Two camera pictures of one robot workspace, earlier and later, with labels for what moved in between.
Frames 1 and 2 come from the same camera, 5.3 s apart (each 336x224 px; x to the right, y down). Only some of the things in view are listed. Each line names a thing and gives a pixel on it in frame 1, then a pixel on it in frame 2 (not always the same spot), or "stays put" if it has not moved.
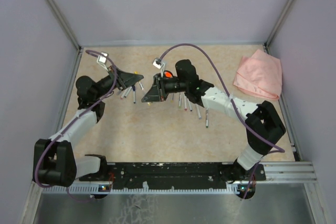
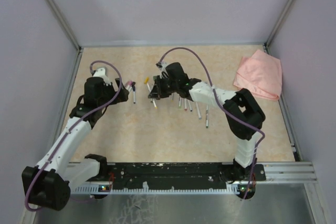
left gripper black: [125, 80] to [122, 95]
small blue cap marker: [134, 94] stays put
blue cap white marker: [189, 104] stays put
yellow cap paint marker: [141, 85] to [150, 91]
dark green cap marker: [207, 117] stays put
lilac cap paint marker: [198, 111] stays put
